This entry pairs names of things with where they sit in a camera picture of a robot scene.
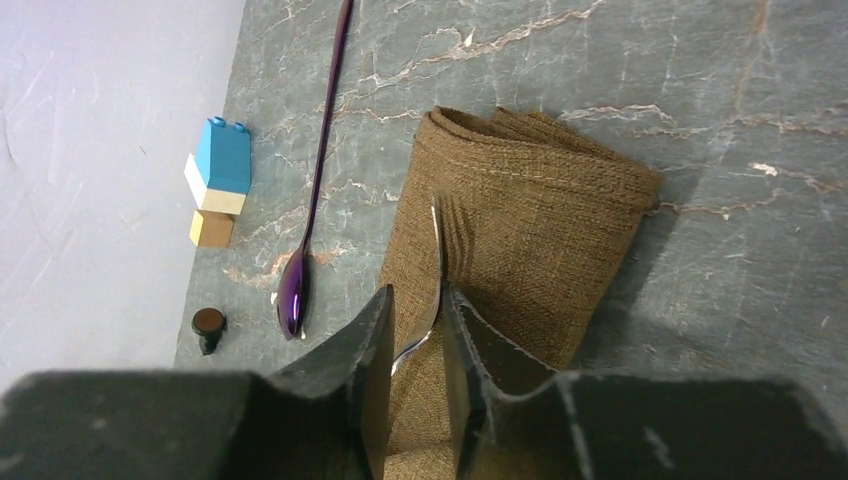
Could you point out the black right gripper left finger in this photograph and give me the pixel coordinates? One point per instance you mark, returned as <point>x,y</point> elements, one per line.
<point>324,416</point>

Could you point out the blue and wood toy block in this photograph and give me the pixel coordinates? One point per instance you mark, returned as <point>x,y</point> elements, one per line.
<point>218,174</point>

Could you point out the purple plastic spoon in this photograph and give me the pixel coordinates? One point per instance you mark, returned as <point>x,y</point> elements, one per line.
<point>292,293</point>

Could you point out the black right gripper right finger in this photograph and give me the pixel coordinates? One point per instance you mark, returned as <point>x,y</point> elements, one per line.
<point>512,416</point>

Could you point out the brown cloth napkin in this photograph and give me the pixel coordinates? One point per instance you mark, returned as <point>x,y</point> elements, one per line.
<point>531,222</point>

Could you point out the small black clip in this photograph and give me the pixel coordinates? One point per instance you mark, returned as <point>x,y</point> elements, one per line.
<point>208,324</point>

